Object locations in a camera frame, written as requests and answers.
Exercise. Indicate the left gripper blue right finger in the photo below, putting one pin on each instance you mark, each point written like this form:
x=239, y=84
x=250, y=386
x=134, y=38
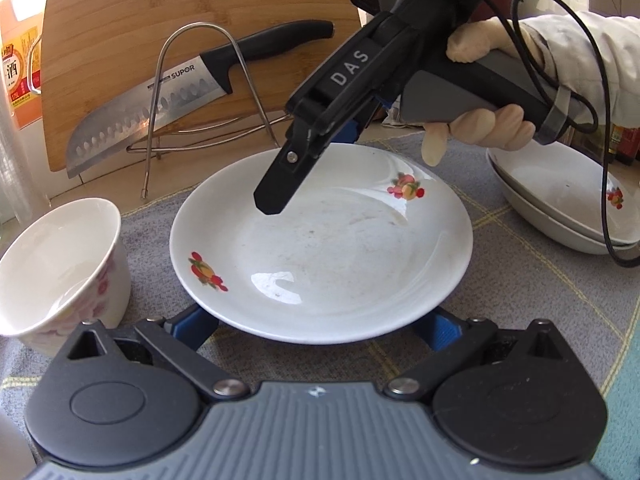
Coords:
x=439, y=328

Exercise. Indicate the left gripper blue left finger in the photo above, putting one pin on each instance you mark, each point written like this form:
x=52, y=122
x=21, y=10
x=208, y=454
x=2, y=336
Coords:
x=192, y=326

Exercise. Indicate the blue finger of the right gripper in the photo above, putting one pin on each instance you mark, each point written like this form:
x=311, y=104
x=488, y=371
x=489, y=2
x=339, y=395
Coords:
x=288, y=170
x=350, y=129

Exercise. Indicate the large white fruit plate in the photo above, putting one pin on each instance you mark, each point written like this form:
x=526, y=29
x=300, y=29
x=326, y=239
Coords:
x=369, y=243

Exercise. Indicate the white floral bowl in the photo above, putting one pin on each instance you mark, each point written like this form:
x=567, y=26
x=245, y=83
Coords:
x=68, y=267

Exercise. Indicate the grey checked dish mat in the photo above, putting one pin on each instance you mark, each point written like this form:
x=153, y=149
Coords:
x=516, y=274

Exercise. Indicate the tall cling film roll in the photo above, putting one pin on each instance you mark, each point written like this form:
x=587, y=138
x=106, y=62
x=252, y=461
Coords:
x=25, y=197

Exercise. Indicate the bamboo cutting board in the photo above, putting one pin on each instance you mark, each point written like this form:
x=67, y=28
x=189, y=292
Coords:
x=93, y=50

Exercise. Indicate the dark vinegar bottle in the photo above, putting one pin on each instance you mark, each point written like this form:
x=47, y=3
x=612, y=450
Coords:
x=624, y=145

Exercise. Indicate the orange cooking wine jug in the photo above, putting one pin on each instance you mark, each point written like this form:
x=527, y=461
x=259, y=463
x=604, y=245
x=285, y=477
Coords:
x=17, y=36

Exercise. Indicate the black handled kitchen knife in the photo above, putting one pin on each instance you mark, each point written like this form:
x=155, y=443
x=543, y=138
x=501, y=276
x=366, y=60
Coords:
x=184, y=88

